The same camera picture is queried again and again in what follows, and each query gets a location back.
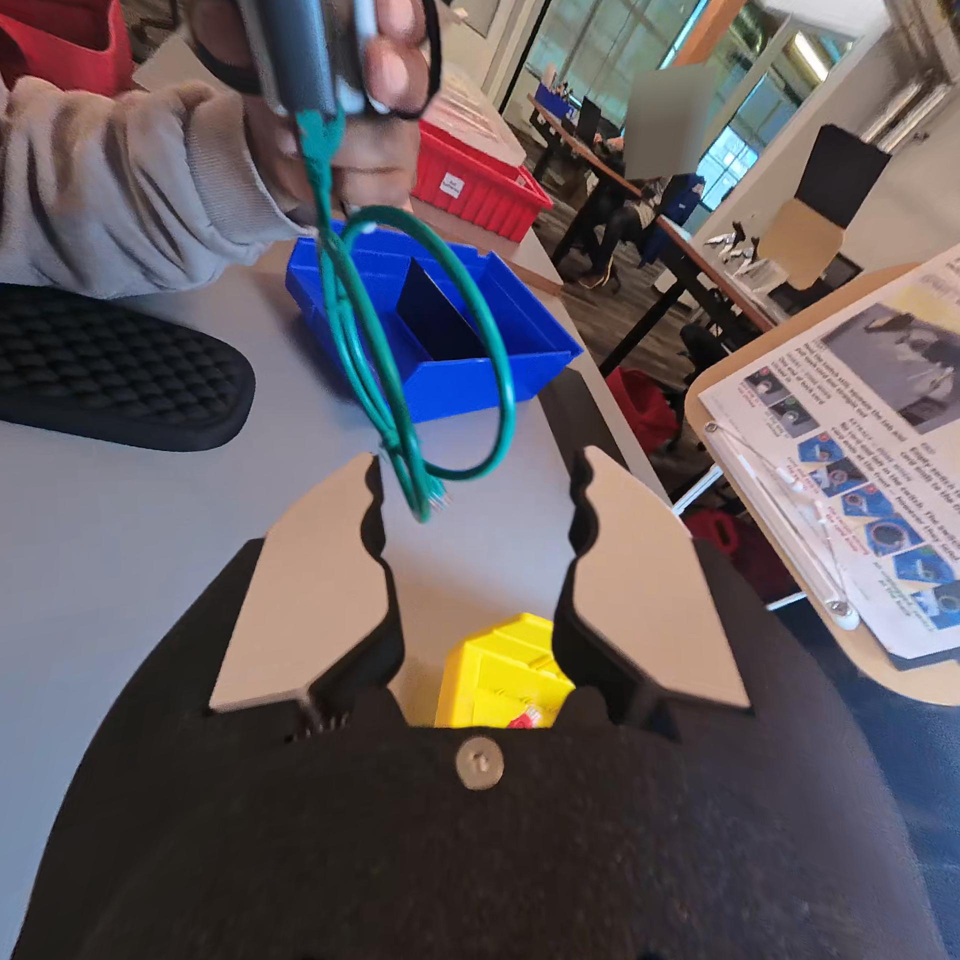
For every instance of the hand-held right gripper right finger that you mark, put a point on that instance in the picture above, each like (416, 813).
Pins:
(652, 600)

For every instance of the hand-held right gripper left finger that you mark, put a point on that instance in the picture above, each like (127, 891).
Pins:
(300, 600)

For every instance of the yellow plastic bin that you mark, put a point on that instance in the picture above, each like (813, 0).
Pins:
(495, 675)

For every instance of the dark grey ethernet coupler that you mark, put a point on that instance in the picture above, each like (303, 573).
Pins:
(300, 52)

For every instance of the person's left forearm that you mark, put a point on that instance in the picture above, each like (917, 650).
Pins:
(112, 187)

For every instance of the person's left hand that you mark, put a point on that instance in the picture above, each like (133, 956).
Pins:
(375, 165)

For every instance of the red bag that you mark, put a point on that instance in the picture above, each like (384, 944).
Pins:
(645, 409)

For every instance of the printed instruction sheet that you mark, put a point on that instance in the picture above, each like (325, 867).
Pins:
(885, 450)

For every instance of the wooden board stand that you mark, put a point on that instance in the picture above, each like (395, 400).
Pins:
(922, 679)

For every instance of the blue plastic bin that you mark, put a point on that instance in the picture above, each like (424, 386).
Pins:
(480, 375)

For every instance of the black mesh wrist rest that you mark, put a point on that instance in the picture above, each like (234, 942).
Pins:
(112, 367)

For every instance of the long wooden office desk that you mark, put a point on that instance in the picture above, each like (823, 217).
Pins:
(712, 262)

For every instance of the cardboard piece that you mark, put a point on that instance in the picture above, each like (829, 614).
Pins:
(799, 240)

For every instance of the red plastic bin with label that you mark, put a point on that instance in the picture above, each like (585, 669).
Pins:
(480, 195)

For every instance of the black panel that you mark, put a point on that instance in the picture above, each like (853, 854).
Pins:
(844, 172)

